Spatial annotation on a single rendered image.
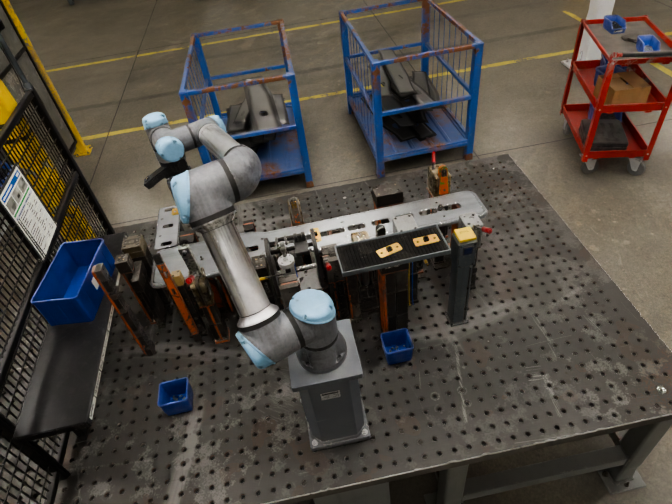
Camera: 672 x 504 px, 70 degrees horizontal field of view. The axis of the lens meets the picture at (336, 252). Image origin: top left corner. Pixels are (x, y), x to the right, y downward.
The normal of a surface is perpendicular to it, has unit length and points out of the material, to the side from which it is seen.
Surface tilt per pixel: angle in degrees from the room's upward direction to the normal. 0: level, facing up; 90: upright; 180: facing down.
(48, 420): 0
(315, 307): 7
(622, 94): 90
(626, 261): 0
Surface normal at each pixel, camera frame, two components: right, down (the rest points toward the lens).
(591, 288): -0.11, -0.72
